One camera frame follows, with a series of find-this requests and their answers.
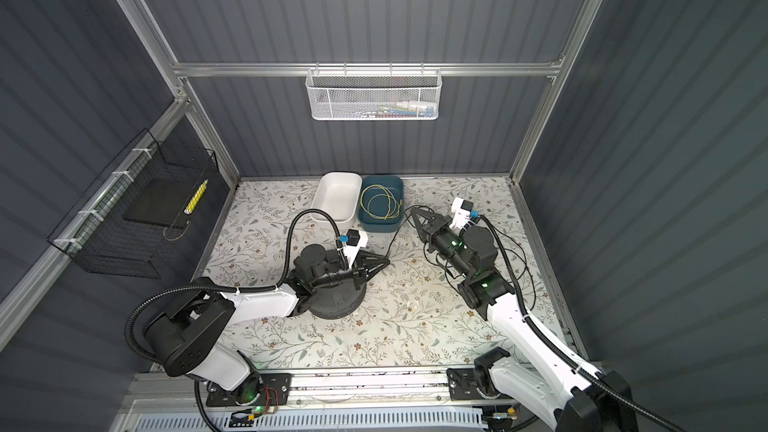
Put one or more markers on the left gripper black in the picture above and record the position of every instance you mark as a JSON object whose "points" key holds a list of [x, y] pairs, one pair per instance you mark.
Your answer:
{"points": [[359, 269]]}

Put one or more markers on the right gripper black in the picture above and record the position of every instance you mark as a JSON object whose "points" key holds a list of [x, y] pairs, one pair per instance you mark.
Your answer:
{"points": [[430, 233]]}

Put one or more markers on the grey foam spool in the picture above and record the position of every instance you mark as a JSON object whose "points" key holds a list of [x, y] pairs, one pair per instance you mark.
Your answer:
{"points": [[335, 294]]}

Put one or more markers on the white plastic bin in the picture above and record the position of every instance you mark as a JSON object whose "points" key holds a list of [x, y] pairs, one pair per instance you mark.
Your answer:
{"points": [[338, 195]]}

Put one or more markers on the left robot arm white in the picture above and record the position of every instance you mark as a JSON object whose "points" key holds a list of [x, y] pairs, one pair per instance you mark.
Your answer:
{"points": [[180, 328]]}

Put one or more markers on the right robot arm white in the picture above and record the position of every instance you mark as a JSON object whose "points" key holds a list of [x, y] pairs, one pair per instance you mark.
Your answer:
{"points": [[562, 389]]}

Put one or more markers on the teal plastic bin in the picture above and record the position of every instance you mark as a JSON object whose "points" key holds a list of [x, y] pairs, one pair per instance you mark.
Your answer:
{"points": [[381, 203]]}

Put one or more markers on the yellow strip in basket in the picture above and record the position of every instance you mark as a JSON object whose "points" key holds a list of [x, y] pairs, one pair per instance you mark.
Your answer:
{"points": [[195, 198]]}

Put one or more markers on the black pad in basket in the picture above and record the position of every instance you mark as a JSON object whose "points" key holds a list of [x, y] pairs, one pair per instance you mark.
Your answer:
{"points": [[161, 203]]}

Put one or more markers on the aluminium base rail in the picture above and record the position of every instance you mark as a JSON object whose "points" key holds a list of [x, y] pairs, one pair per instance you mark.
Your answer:
{"points": [[415, 398]]}

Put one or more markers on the white wire mesh basket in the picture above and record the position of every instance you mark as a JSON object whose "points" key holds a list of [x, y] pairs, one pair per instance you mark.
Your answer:
{"points": [[379, 97]]}

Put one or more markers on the black wire basket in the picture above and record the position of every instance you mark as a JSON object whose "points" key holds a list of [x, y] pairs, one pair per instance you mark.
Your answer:
{"points": [[97, 238]]}

